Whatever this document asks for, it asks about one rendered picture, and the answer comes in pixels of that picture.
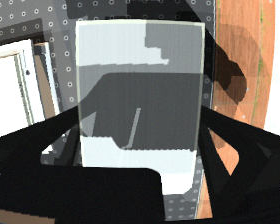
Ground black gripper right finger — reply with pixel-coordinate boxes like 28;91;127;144
198;105;280;217

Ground grey perforated base plate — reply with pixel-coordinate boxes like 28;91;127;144
0;0;216;221

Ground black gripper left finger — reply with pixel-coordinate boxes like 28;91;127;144
0;105;81;166

